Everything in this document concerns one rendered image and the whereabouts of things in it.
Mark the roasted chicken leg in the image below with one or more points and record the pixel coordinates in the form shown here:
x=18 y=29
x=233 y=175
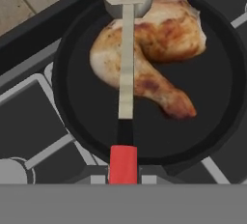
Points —
x=167 y=38

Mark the black frying pan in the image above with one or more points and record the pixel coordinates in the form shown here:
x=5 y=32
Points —
x=199 y=105

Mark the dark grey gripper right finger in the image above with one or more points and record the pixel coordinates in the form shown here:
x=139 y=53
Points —
x=149 y=179

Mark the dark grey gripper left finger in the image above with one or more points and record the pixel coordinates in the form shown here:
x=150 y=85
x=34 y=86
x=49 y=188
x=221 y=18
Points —
x=98 y=179

